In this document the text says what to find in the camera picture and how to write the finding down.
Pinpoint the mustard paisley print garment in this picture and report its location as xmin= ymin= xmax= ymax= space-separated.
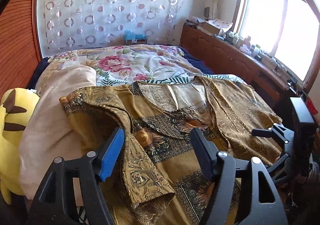
xmin=60 ymin=76 xmax=282 ymax=224

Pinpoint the folded beige cloth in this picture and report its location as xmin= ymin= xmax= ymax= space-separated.
xmin=18 ymin=65 xmax=96 ymax=200

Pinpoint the yellow Pikachu plush toy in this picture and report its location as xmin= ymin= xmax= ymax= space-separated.
xmin=0 ymin=88 xmax=40 ymax=204

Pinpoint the wooden side cabinet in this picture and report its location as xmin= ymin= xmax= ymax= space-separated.
xmin=180 ymin=25 xmax=295 ymax=107

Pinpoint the navy blue blanket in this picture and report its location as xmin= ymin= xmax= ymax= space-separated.
xmin=178 ymin=46 xmax=213 ymax=75

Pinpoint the floral pink quilt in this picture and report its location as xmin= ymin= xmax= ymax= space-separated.
xmin=36 ymin=44 xmax=203 ymax=91

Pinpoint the wooden louvered wardrobe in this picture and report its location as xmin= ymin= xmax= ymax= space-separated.
xmin=1 ymin=0 xmax=41 ymax=95

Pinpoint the cardboard box on cabinet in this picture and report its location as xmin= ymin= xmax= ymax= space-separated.
xmin=202 ymin=18 xmax=233 ymax=36

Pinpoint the blue toy at bed head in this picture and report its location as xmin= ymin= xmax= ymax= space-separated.
xmin=124 ymin=30 xmax=148 ymax=45

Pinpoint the white circle-pattern sheer curtain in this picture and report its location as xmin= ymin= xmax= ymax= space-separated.
xmin=37 ymin=0 xmax=184 ymax=57

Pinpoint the window with wooden frame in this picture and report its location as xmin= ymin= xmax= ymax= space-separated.
xmin=233 ymin=0 xmax=319 ymax=91

